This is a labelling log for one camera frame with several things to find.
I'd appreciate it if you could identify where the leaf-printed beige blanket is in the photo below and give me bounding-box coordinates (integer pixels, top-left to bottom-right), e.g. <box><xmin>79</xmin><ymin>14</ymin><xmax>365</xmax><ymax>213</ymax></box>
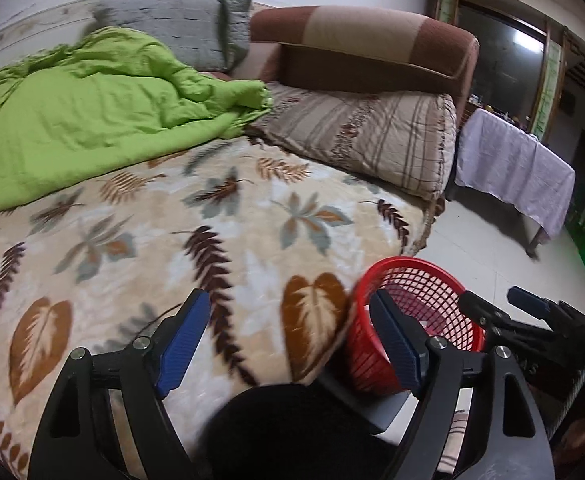
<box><xmin>0</xmin><ymin>135</ymin><xmax>441</xmax><ymax>480</ymax></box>

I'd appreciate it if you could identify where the striped beige pillow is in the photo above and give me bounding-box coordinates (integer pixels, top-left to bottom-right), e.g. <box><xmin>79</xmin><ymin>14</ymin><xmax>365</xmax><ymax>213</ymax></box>
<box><xmin>247</xmin><ymin>82</ymin><xmax>458</xmax><ymax>203</ymax></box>

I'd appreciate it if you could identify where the grey quilted blanket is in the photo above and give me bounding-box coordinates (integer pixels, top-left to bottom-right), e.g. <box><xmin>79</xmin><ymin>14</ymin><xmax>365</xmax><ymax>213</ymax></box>
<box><xmin>90</xmin><ymin>0</ymin><xmax>253</xmax><ymax>73</ymax></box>

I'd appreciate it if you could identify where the dark glass window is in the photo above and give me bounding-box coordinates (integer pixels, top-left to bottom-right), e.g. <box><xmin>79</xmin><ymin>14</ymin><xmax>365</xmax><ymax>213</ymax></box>
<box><xmin>453</xmin><ymin>0</ymin><xmax>548</xmax><ymax>111</ymax></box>

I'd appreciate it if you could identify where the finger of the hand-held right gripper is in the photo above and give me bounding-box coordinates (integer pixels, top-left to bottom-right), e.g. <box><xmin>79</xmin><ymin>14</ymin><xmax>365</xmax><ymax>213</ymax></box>
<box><xmin>459</xmin><ymin>290</ymin><xmax>573</xmax><ymax>386</ymax></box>
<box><xmin>507</xmin><ymin>286</ymin><xmax>585</xmax><ymax>326</ymax></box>

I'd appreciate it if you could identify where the person's black trouser leg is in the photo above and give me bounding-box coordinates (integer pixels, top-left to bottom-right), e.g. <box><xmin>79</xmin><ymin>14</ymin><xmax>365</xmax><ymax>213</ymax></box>
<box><xmin>205</xmin><ymin>384</ymin><xmax>398</xmax><ymax>480</ymax></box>

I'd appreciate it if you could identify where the grey braided cable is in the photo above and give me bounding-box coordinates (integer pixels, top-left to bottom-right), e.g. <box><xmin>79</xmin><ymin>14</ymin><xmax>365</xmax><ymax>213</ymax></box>
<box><xmin>547</xmin><ymin>330</ymin><xmax>585</xmax><ymax>436</ymax></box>

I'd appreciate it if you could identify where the table with lilac cloth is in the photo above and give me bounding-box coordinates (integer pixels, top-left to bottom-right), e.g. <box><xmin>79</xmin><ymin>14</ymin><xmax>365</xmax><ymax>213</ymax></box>
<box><xmin>455</xmin><ymin>107</ymin><xmax>576</xmax><ymax>241</ymax></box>

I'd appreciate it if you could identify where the grey flat board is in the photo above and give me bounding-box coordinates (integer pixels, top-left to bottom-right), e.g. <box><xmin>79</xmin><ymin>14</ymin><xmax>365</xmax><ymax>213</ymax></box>
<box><xmin>363</xmin><ymin>390</ymin><xmax>414</xmax><ymax>433</ymax></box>

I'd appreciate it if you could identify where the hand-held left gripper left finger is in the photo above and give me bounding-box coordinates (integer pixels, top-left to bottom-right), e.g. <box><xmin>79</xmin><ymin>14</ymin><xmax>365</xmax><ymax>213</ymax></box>
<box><xmin>26</xmin><ymin>288</ymin><xmax>212</xmax><ymax>480</ymax></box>

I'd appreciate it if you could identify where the green quilt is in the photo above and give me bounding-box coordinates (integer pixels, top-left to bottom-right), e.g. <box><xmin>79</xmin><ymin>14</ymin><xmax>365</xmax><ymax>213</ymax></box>
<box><xmin>0</xmin><ymin>27</ymin><xmax>274</xmax><ymax>223</ymax></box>

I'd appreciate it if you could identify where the green bamboo wall scroll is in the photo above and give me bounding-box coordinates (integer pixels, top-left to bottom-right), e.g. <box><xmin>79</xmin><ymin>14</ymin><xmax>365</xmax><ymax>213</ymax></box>
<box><xmin>533</xmin><ymin>42</ymin><xmax>566</xmax><ymax>138</ymax></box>

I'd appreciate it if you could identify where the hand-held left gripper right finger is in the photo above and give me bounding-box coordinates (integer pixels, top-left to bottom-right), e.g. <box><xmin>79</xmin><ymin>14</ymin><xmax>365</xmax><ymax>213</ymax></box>
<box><xmin>369</xmin><ymin>288</ymin><xmax>556</xmax><ymax>480</ymax></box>

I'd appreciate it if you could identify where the red mesh plastic basket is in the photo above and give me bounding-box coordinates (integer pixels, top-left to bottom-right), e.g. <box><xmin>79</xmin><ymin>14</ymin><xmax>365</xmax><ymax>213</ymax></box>
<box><xmin>345</xmin><ymin>256</ymin><xmax>487</xmax><ymax>396</ymax></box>

